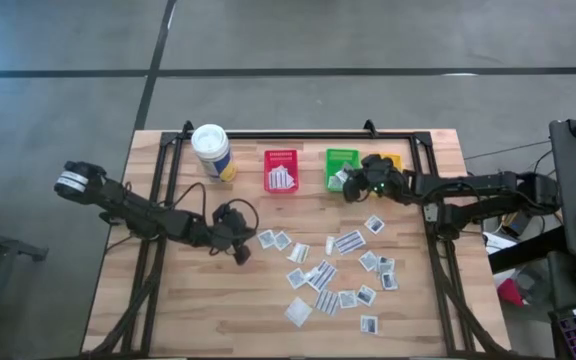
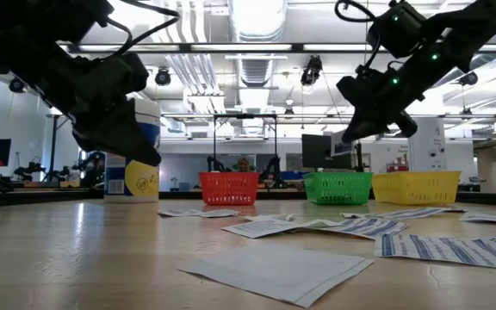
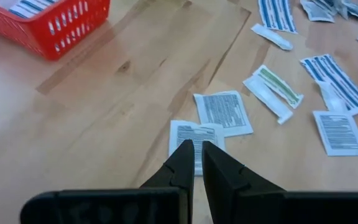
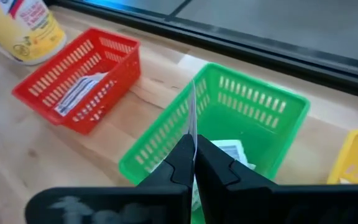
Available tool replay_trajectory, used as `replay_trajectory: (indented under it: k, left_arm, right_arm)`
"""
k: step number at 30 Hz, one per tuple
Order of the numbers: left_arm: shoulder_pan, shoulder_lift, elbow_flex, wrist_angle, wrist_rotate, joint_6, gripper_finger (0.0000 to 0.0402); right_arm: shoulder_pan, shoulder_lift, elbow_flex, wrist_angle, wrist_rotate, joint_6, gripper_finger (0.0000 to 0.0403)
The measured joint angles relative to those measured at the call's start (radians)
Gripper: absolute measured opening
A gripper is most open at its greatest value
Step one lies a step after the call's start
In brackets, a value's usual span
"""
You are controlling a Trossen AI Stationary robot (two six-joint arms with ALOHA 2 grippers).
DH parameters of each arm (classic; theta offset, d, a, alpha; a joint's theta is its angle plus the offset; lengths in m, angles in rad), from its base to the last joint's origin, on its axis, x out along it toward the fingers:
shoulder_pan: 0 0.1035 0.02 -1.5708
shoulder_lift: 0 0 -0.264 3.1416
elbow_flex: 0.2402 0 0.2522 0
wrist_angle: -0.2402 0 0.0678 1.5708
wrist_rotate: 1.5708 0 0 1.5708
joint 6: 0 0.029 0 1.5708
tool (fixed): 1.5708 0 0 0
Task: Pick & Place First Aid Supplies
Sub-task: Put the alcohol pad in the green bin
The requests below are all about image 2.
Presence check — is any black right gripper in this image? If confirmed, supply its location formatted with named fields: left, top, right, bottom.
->
left=341, top=64, right=425, bottom=145

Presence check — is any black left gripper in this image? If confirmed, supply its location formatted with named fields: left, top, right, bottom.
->
left=36, top=59, right=163, bottom=167

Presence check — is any white packet with green print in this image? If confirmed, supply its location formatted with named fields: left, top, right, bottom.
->
left=239, top=214, right=296, bottom=223

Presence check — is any white packet with grey print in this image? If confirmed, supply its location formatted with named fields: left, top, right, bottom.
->
left=460, top=212, right=496, bottom=227

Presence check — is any white blue yellow wipes canister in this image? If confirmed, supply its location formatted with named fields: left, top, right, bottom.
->
left=103, top=97, right=163, bottom=204

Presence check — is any white background cabinet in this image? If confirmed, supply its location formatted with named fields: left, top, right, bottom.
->
left=406, top=118, right=448, bottom=173

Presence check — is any green plastic basket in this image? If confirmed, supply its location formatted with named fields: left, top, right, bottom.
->
left=302, top=171, right=374, bottom=206

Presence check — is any yellow plastic basket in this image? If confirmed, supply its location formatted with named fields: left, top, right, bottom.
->
left=371, top=170, right=462, bottom=206

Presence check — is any white bandage strip packet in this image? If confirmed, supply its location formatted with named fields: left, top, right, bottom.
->
left=299, top=218, right=346, bottom=229

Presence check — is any red plastic basket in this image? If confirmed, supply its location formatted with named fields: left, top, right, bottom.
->
left=199, top=171, right=261, bottom=207

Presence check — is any wide blue striped bandage packet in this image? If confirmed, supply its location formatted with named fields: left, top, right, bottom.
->
left=374, top=232, right=496, bottom=272

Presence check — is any large plain white gauze packet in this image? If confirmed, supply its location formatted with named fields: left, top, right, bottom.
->
left=175, top=242, right=375, bottom=308

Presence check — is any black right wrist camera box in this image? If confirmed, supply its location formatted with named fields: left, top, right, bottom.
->
left=336, top=73, right=388, bottom=109

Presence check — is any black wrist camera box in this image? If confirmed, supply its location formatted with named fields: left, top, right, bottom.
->
left=96, top=51, right=151, bottom=94
left=336, top=73, right=388, bottom=109

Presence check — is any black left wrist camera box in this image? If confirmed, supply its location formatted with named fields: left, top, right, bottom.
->
left=96, top=51, right=151, bottom=94

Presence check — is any black background frame post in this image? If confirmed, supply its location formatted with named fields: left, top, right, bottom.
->
left=46, top=112, right=77, bottom=183

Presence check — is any black ceiling mounted camera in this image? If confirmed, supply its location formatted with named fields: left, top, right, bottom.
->
left=458, top=71, right=480, bottom=86
left=154, top=67, right=172, bottom=87
left=9, top=77, right=28, bottom=94

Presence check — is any black hanging overhead camera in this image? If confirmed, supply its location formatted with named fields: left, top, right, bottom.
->
left=300, top=55, right=323, bottom=87

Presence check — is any black overhead frame light bar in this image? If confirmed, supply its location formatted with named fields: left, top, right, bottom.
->
left=58, top=41, right=496, bottom=55

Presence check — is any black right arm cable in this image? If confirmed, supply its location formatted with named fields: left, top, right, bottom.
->
left=333, top=0, right=381, bottom=66

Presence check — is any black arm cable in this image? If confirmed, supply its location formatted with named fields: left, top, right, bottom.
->
left=333, top=0, right=381, bottom=66
left=101, top=0, right=181, bottom=57

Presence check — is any black table edge rail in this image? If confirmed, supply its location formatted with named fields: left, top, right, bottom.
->
left=0, top=188, right=496, bottom=208

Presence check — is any silver ceiling air duct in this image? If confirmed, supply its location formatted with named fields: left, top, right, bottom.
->
left=227, top=0, right=288, bottom=135

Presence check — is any black background frame stand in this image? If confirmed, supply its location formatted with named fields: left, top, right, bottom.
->
left=212, top=114, right=278, bottom=173

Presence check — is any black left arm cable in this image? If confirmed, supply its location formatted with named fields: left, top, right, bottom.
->
left=101, top=0, right=181, bottom=57

